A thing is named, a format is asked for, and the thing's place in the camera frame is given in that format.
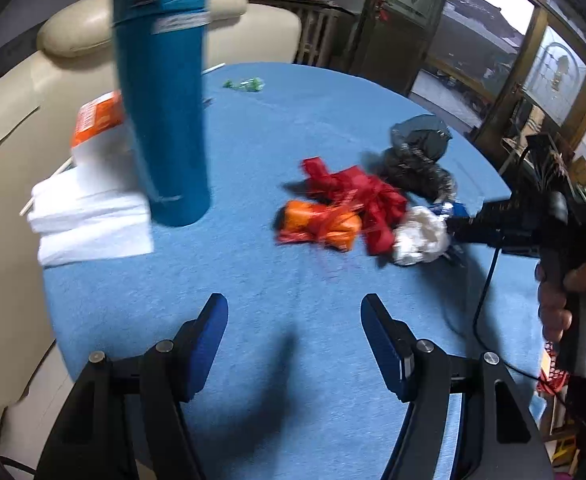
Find white tissue stack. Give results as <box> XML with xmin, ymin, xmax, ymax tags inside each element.
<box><xmin>26</xmin><ymin>132</ymin><xmax>155</xmax><ymax>267</ymax></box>

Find black plastic bag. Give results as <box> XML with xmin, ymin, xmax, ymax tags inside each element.
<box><xmin>377</xmin><ymin>115</ymin><xmax>458</xmax><ymax>202</ymax></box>

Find red mesh basket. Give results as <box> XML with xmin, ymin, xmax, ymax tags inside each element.
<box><xmin>537</xmin><ymin>345</ymin><xmax>574</xmax><ymax>397</ymax></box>

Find green candy wrapper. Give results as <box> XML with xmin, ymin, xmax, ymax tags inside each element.
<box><xmin>222</xmin><ymin>77</ymin><xmax>265</xmax><ymax>94</ymax></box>

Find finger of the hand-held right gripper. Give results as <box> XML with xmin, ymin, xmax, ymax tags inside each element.
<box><xmin>445</xmin><ymin>221</ymin><xmax>504</xmax><ymax>252</ymax></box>
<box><xmin>452</xmin><ymin>200</ymin><xmax>504</xmax><ymax>226</ymax></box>

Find blue wrapper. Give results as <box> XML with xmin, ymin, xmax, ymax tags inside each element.
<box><xmin>430</xmin><ymin>201</ymin><xmax>470</xmax><ymax>221</ymax></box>

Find white paper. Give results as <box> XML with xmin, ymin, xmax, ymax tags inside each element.
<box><xmin>391</xmin><ymin>206</ymin><xmax>450</xmax><ymax>267</ymax></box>

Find orange and white packet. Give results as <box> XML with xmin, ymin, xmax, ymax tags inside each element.
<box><xmin>70</xmin><ymin>91</ymin><xmax>130</xmax><ymax>149</ymax></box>

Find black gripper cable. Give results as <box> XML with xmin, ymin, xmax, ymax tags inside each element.
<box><xmin>472</xmin><ymin>247</ymin><xmax>574</xmax><ymax>407</ymax></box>

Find wooden stick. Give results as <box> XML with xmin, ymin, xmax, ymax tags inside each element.
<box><xmin>20</xmin><ymin>156</ymin><xmax>75</xmax><ymax>217</ymax></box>

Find tall blue bottle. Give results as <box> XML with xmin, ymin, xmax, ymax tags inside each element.
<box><xmin>110</xmin><ymin>0</ymin><xmax>212</xmax><ymax>228</ymax></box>

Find radiator cover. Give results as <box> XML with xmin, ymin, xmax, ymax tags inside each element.
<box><xmin>293</xmin><ymin>0</ymin><xmax>360</xmax><ymax>69</ymax></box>

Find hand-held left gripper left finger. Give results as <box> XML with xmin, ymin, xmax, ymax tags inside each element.
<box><xmin>33</xmin><ymin>292</ymin><xmax>230</xmax><ymax>480</ymax></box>

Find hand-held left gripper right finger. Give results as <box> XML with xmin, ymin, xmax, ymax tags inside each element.
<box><xmin>360</xmin><ymin>294</ymin><xmax>556</xmax><ymax>480</ymax></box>

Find brown glass-panel door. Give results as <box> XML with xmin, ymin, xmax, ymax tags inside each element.
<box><xmin>470</xmin><ymin>0</ymin><xmax>586</xmax><ymax>171</ymax></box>
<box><xmin>342</xmin><ymin>0</ymin><xmax>460</xmax><ymax>97</ymax></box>

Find beige leather sofa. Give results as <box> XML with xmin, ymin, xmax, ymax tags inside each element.
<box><xmin>0</xmin><ymin>0</ymin><xmax>302</xmax><ymax>411</ymax></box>

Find red plastic bag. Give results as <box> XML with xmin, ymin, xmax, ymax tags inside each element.
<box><xmin>300</xmin><ymin>156</ymin><xmax>410</xmax><ymax>257</ymax></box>

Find orange wrapper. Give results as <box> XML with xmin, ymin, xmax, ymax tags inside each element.
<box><xmin>274</xmin><ymin>200</ymin><xmax>362</xmax><ymax>252</ymax></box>

